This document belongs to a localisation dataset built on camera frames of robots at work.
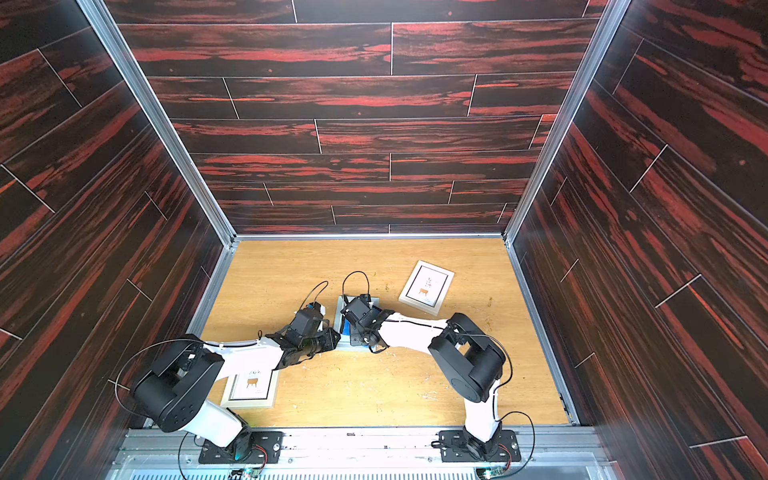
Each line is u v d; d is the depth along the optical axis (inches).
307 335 28.9
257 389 32.9
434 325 20.8
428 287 41.2
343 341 35.0
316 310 33.8
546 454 28.9
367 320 28.1
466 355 19.7
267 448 28.8
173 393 17.5
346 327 34.9
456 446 28.9
